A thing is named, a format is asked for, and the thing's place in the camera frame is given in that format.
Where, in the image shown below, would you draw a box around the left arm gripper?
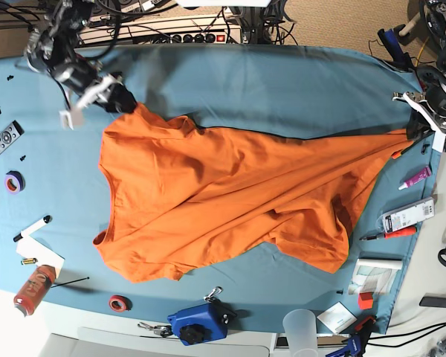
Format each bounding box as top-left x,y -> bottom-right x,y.
392,91 -> 446,153

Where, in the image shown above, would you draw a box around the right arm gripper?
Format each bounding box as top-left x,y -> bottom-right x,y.
59,74 -> 123,129

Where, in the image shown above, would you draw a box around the orange t-shirt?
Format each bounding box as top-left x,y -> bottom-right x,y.
93,105 -> 410,283

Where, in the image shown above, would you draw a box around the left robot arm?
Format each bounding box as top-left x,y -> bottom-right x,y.
393,1 -> 446,153

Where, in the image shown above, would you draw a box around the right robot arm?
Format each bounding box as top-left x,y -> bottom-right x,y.
24,1 -> 137,129

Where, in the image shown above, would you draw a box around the purple glue tube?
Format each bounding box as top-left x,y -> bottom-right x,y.
398,166 -> 432,190

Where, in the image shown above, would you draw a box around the orange black utility knife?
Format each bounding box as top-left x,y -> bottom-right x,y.
391,148 -> 410,160

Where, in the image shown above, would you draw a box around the packaged tool set blister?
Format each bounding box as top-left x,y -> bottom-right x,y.
382,197 -> 435,233

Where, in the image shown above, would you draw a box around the grey remote control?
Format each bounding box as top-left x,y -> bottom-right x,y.
0,120 -> 24,155

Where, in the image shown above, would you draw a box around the teal table cloth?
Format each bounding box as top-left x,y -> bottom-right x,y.
0,45 -> 440,332

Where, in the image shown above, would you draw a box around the purple tape roll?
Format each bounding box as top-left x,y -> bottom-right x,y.
4,170 -> 25,194

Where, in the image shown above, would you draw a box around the white roll with booklet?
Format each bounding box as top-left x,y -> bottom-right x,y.
348,259 -> 403,295

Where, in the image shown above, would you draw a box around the black white marker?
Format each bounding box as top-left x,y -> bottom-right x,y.
13,215 -> 52,242

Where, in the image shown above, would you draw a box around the white paper note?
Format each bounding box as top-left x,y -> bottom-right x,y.
16,237 -> 65,278

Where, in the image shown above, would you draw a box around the small red block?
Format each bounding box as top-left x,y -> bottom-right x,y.
358,292 -> 374,310

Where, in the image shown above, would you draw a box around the black zip tie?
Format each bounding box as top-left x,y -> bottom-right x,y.
51,277 -> 90,288

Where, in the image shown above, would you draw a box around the gold AA battery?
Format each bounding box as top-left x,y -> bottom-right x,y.
21,258 -> 38,266

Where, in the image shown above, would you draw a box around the white card packet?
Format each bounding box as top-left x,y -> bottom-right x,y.
317,302 -> 357,334

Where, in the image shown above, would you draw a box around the red tape roll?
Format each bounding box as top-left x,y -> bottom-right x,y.
109,295 -> 129,312

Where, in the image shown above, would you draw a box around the blue clamp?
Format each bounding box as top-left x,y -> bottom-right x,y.
326,315 -> 376,357

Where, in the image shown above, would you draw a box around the silver carabiner clip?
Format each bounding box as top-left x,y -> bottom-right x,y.
204,286 -> 223,303

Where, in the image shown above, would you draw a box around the translucent plastic cup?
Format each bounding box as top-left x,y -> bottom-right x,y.
282,309 -> 318,357

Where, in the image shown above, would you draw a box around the metal carabiner keys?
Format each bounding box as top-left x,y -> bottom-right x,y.
138,322 -> 173,338

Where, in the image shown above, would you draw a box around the blue tape measure box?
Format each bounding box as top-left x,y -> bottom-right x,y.
167,299 -> 238,346

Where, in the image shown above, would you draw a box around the white cardboard box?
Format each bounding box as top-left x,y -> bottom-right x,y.
39,327 -> 270,356

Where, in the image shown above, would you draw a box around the red handled screwdriver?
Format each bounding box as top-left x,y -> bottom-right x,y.
360,225 -> 417,241

